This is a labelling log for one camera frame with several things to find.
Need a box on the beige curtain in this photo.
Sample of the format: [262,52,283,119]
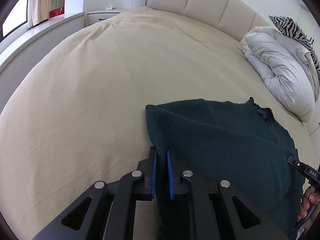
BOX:
[27,0,52,28]

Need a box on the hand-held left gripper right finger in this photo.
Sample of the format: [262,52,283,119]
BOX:
[166,147,290,240]

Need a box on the window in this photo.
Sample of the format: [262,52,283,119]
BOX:
[2,0,30,37]

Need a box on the zebra print pillow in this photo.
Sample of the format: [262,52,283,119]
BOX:
[269,15,320,85]

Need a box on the folded white duvet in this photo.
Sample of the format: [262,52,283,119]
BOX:
[240,26,318,123]

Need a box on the white nightstand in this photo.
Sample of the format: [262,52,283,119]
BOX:
[87,8,130,27]

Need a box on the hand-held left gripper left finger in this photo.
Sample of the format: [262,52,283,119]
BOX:
[32,146,158,240]

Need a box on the dark green towel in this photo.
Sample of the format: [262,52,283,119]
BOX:
[145,97,305,240]

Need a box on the cream padded headboard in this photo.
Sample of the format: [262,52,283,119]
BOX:
[145,0,275,43]

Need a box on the bed with beige sheet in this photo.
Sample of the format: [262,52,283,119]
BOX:
[0,7,316,240]

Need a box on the white window ledge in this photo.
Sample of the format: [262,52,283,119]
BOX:
[0,11,87,80]

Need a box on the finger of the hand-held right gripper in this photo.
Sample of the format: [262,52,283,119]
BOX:
[287,156,307,173]

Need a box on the person's right hand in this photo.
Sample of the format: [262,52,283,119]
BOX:
[297,186,320,222]

